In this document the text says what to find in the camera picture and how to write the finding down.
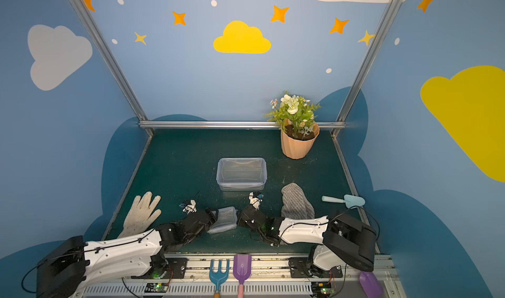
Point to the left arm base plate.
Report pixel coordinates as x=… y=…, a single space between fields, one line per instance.
x=165 y=268

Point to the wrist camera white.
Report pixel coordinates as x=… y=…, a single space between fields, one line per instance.
x=188 y=206
x=255 y=199

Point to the mint green small trowel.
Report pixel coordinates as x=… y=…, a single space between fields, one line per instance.
x=350 y=201

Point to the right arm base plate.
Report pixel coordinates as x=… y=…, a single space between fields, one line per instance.
x=300 y=267

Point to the controller board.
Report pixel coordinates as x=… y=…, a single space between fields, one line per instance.
x=321 y=290
x=156 y=288

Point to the green artificial plant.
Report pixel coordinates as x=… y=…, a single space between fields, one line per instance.
x=295 y=115

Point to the teal garden rake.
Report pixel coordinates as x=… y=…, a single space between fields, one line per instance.
x=218 y=277

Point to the small clear lunch box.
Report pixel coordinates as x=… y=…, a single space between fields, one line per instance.
x=227 y=219

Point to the grey striped cloth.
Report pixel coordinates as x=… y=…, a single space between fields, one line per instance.
x=295 y=204

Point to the left controller board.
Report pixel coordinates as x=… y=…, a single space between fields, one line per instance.
x=156 y=288

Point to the terracotta flower pot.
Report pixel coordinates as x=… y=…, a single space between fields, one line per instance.
x=297 y=149

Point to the large clear lunch box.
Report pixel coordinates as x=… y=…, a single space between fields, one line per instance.
x=241 y=174

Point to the white work glove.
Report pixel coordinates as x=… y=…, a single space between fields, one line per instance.
x=142 y=215

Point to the right controller board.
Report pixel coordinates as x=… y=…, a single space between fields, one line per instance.
x=321 y=290

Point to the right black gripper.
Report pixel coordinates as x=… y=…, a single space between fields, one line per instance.
x=244 y=216

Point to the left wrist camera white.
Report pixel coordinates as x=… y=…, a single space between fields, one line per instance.
x=188 y=206

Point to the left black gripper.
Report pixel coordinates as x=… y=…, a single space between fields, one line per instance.
x=211 y=218

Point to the purple garden shovel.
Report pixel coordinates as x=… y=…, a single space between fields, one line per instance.
x=242 y=271

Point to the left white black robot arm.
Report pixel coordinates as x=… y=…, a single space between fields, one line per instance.
x=77 y=264

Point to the purple scoop pink handle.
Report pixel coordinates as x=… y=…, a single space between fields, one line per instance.
x=371 y=285

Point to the aluminium frame rail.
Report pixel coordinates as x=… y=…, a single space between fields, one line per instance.
x=235 y=125

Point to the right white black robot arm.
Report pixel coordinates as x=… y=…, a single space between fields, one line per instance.
x=337 y=240

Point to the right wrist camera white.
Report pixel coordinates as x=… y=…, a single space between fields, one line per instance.
x=255 y=199

